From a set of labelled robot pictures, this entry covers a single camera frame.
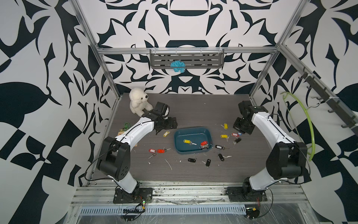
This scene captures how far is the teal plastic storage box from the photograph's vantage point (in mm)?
921

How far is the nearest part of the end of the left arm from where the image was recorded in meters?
0.65

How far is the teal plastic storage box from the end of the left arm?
110mm
